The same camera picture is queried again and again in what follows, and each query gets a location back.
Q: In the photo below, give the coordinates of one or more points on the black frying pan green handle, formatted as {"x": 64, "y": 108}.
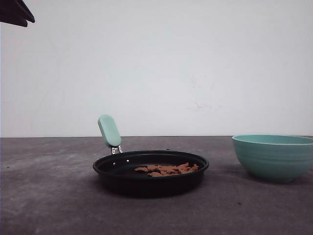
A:
{"x": 146, "y": 173}

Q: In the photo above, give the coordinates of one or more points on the teal ceramic bowl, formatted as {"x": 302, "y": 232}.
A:
{"x": 276, "y": 158}

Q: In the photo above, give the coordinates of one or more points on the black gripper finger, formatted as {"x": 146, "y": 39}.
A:
{"x": 15, "y": 12}

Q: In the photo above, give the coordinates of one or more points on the brown beef cube pile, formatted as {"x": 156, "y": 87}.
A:
{"x": 167, "y": 170}

